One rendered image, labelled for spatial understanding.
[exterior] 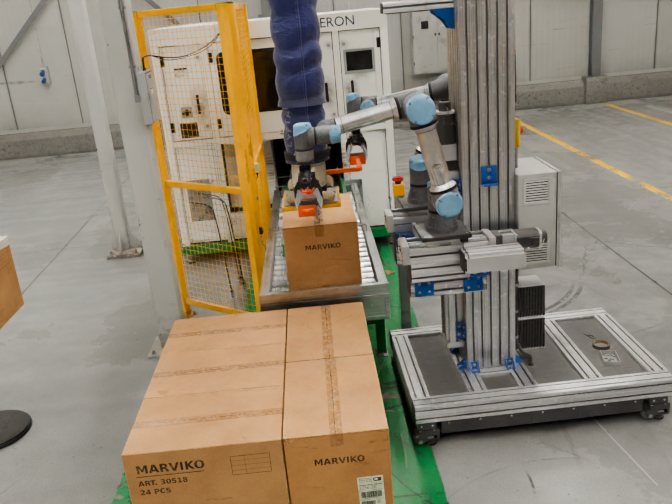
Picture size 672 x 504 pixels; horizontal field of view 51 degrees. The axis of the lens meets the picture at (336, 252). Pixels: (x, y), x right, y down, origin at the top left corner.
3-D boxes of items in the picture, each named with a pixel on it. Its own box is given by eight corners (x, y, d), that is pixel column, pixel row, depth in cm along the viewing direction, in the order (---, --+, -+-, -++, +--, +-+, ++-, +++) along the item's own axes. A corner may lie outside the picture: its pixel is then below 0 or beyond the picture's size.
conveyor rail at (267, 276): (276, 211, 607) (273, 190, 601) (282, 211, 607) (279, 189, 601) (263, 328, 389) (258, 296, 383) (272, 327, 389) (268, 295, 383)
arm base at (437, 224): (454, 222, 331) (453, 201, 328) (462, 231, 317) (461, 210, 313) (422, 225, 330) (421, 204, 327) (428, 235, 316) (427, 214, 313)
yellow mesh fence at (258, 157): (268, 256, 623) (236, 3, 554) (279, 255, 624) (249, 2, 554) (261, 310, 513) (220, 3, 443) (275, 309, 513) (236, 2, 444)
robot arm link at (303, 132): (313, 123, 287) (292, 125, 286) (315, 150, 290) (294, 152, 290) (312, 120, 294) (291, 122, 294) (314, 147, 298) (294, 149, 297)
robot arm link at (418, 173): (408, 185, 363) (407, 159, 358) (410, 178, 375) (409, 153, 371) (432, 184, 360) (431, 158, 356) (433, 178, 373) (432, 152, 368)
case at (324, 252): (291, 260, 445) (284, 199, 432) (354, 254, 446) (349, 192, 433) (290, 298, 389) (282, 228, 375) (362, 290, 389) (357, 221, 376)
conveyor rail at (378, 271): (352, 204, 608) (350, 183, 602) (358, 204, 608) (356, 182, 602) (381, 316, 390) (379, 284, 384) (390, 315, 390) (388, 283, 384)
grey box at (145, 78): (152, 119, 431) (143, 69, 421) (160, 119, 431) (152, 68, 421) (145, 125, 412) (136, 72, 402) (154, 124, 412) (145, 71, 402)
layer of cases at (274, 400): (186, 386, 389) (174, 319, 376) (367, 368, 390) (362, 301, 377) (140, 542, 276) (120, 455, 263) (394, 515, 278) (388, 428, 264)
